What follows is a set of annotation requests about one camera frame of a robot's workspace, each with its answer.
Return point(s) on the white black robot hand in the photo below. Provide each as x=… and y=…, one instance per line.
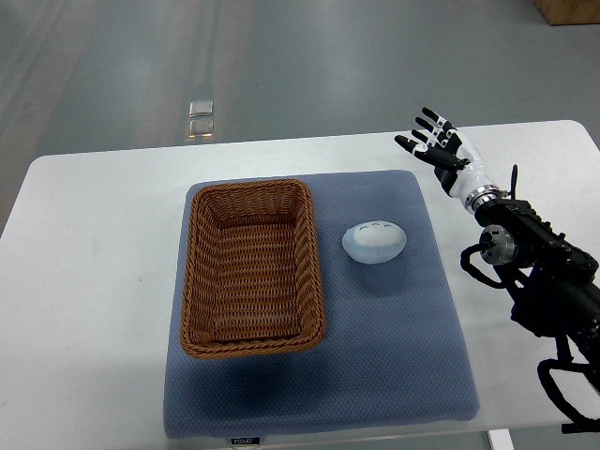
x=457, y=163

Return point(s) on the light blue plush toy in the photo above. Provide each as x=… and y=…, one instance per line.
x=374, y=242

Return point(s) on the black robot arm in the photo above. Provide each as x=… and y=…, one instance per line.
x=550, y=282

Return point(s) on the brown wicker basket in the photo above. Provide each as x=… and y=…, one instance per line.
x=252, y=281

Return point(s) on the brown cardboard box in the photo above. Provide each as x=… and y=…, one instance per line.
x=569, y=12

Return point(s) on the blue quilted mat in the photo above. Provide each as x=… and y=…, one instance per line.
x=393, y=352

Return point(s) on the upper metal floor plate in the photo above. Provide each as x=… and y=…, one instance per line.
x=203, y=107

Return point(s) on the metal floor plate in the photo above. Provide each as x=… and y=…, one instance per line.
x=203, y=107
x=200, y=128

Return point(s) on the lower metal floor plate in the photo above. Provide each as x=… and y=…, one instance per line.
x=200, y=128

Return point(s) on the white table leg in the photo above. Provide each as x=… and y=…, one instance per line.
x=500, y=439

